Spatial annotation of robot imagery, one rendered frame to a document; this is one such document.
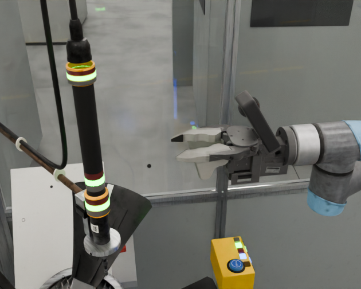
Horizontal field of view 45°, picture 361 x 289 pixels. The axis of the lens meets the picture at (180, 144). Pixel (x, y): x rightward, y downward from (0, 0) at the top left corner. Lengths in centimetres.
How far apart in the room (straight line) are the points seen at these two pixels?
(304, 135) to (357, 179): 17
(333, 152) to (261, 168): 13
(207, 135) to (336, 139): 23
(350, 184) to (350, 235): 127
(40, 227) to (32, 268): 11
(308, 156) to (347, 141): 8
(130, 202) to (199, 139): 29
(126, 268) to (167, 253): 32
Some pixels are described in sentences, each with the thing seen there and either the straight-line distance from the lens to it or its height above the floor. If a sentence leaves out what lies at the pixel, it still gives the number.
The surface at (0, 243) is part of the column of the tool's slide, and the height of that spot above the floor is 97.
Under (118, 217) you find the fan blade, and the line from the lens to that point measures 101.
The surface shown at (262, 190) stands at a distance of 179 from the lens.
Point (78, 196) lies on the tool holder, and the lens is 84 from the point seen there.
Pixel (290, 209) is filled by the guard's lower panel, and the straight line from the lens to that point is 191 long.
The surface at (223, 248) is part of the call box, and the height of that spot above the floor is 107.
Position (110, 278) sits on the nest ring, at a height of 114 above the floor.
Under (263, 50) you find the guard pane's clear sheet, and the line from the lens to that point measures 152.
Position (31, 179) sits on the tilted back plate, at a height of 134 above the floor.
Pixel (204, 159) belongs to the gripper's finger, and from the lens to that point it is 73.
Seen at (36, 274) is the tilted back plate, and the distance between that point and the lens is 130.
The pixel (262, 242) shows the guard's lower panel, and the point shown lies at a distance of 199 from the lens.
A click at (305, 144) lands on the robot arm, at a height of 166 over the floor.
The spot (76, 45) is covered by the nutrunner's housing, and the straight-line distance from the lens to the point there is 66.
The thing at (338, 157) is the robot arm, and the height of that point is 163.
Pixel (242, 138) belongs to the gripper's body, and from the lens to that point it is 76.
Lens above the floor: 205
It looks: 31 degrees down
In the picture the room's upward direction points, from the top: straight up
